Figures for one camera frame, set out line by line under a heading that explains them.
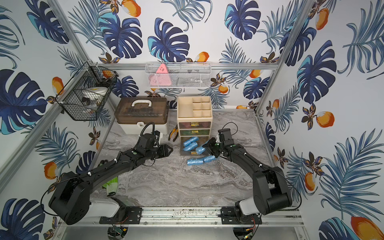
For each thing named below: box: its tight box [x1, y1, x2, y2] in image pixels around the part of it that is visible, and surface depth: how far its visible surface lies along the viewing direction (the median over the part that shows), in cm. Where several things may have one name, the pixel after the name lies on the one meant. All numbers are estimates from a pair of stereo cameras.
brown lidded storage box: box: [114, 97, 170, 135], surface depth 99 cm
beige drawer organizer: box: [176, 96, 213, 155], surface depth 92 cm
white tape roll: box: [81, 86, 108, 101], surface depth 82 cm
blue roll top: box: [203, 155, 216, 163], surface depth 94 cm
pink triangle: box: [148, 63, 172, 86], surface depth 92 cm
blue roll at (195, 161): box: [187, 158, 205, 166], surface depth 92 cm
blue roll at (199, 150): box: [195, 146, 206, 155], surface depth 87 cm
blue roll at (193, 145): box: [183, 141, 199, 151], surface depth 98 cm
